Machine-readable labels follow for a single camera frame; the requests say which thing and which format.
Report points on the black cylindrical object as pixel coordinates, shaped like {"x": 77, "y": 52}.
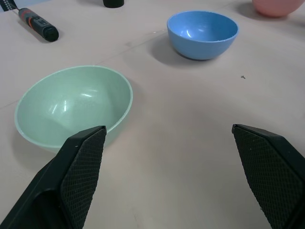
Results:
{"x": 113, "y": 3}

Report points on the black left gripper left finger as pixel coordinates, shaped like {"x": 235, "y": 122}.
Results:
{"x": 71, "y": 176}

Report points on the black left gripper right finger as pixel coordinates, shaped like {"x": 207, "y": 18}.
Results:
{"x": 271, "y": 171}

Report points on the green bowl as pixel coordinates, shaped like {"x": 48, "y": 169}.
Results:
{"x": 71, "y": 105}

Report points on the red bowl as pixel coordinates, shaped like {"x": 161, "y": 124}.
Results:
{"x": 274, "y": 7}

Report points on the blue bowl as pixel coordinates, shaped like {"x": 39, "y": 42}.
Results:
{"x": 202, "y": 31}

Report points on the black and red marker pen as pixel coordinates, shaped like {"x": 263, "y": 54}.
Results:
{"x": 38, "y": 23}

